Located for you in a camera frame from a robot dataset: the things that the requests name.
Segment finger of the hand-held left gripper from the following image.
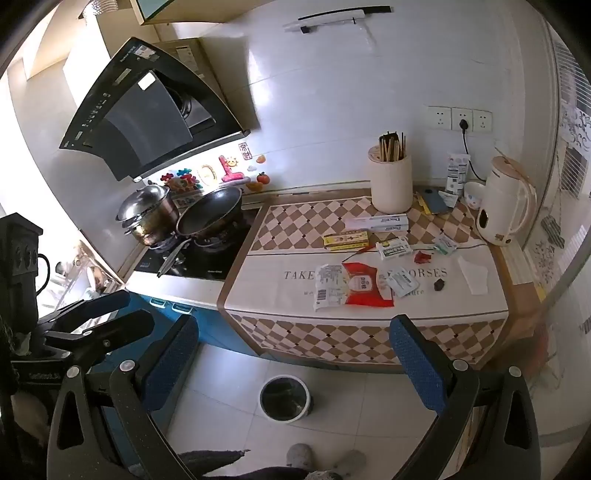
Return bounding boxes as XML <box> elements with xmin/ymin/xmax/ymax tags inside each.
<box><xmin>45</xmin><ymin>310</ymin><xmax>155</xmax><ymax>366</ymax></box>
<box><xmin>37</xmin><ymin>290</ymin><xmax>131</xmax><ymax>334</ymax></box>

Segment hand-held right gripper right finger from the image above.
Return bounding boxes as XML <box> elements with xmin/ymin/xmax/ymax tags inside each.
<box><xmin>389</xmin><ymin>315</ymin><xmax>541</xmax><ymax>480</ymax></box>

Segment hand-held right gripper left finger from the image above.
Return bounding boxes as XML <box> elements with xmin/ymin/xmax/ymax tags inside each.
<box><xmin>46</xmin><ymin>315</ymin><xmax>200</xmax><ymax>480</ymax></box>

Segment silver grey sachet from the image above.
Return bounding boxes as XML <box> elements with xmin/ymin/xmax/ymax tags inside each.
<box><xmin>386</xmin><ymin>267</ymin><xmax>422</xmax><ymax>300</ymax></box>

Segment red and white packet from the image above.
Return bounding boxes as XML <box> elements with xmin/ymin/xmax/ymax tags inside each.
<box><xmin>342</xmin><ymin>262</ymin><xmax>396</xmax><ymax>308</ymax></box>

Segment white round trash bin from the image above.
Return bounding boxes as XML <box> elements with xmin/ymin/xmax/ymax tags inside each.
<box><xmin>259</xmin><ymin>375</ymin><xmax>315</xmax><ymax>423</ymax></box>

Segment white printed plastic packet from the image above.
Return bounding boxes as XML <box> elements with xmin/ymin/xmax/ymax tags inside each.
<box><xmin>314</xmin><ymin>263</ymin><xmax>354</xmax><ymax>312</ymax></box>

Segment blue base cabinet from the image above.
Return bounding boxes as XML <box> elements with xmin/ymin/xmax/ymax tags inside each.
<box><xmin>99</xmin><ymin>291</ymin><xmax>259</xmax><ymax>467</ymax></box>

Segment black glass gas stove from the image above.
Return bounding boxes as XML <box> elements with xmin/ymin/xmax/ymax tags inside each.
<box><xmin>134</xmin><ymin>208</ymin><xmax>264</xmax><ymax>282</ymax></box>

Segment white tissue paper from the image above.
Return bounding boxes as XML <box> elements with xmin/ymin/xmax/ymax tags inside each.
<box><xmin>457</xmin><ymin>255</ymin><xmax>490</xmax><ymax>296</ymax></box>

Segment stainless steel pot with lid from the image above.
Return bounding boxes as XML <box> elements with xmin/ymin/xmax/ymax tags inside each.
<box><xmin>115</xmin><ymin>184</ymin><xmax>181</xmax><ymax>246</ymax></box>

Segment green and white small box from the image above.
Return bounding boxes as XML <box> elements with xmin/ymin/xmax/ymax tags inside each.
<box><xmin>375</xmin><ymin>236</ymin><xmax>413</xmax><ymax>259</ymax></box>

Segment black bin liner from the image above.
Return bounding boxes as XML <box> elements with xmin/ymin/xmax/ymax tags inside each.
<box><xmin>263</xmin><ymin>379</ymin><xmax>309</xmax><ymax>416</ymax></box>

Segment green and white sachet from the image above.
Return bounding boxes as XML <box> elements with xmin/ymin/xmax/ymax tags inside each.
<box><xmin>431</xmin><ymin>233</ymin><xmax>459</xmax><ymax>257</ymax></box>

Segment yellow flat box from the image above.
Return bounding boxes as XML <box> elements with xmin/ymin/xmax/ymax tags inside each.
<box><xmin>322</xmin><ymin>230</ymin><xmax>370</xmax><ymax>251</ymax></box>

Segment black frying pan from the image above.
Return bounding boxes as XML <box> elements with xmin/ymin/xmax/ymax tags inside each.
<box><xmin>157</xmin><ymin>185</ymin><xmax>244</xmax><ymax>278</ymax></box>

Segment grey slipper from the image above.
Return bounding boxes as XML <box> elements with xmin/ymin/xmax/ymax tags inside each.
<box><xmin>286</xmin><ymin>443</ymin><xmax>315</xmax><ymax>472</ymax></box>

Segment long white box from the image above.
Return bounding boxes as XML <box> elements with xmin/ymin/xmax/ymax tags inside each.
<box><xmin>344</xmin><ymin>213</ymin><xmax>410</xmax><ymax>232</ymax></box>

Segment blue grey phone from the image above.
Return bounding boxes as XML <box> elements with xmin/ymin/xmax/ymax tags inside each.
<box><xmin>418</xmin><ymin>187</ymin><xmax>451</xmax><ymax>215</ymax></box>

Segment small white patterned cup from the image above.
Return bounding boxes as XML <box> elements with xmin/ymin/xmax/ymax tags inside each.
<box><xmin>463</xmin><ymin>181</ymin><xmax>485</xmax><ymax>208</ymax></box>

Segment cream electric kettle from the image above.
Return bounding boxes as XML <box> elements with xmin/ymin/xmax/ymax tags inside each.
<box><xmin>475</xmin><ymin>148</ymin><xmax>539</xmax><ymax>247</ymax></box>

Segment cream chopstick holder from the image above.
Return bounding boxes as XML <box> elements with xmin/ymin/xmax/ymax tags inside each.
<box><xmin>367</xmin><ymin>144</ymin><xmax>413</xmax><ymax>214</ymax></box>

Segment black range hood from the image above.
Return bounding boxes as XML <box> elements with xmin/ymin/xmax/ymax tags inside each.
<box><xmin>59</xmin><ymin>37</ymin><xmax>251</xmax><ymax>182</ymax></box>

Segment white carton with text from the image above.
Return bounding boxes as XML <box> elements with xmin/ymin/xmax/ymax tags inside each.
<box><xmin>444</xmin><ymin>153</ymin><xmax>471</xmax><ymax>195</ymax></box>

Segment bundle of chopsticks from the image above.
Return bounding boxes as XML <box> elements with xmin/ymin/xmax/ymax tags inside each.
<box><xmin>378</xmin><ymin>131</ymin><xmax>407</xmax><ymax>162</ymax></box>

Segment patterned white curtain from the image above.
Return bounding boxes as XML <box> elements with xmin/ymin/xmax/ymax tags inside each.
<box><xmin>526</xmin><ymin>28</ymin><xmax>591</xmax><ymax>296</ymax></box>

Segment colourful wall stickers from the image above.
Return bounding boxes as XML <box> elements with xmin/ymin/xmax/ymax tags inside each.
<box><xmin>159</xmin><ymin>152</ymin><xmax>271</xmax><ymax>195</ymax></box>

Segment black power cable with plug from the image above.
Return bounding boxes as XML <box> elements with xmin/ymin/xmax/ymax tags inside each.
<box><xmin>457</xmin><ymin>119</ymin><xmax>486</xmax><ymax>182</ymax></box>

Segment wall cabinet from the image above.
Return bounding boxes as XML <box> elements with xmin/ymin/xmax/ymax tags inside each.
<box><xmin>129</xmin><ymin>0</ymin><xmax>241</xmax><ymax>25</ymax></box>

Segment white wall rack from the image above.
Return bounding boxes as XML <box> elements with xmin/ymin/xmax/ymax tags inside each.
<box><xmin>283</xmin><ymin>6</ymin><xmax>393</xmax><ymax>34</ymax></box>

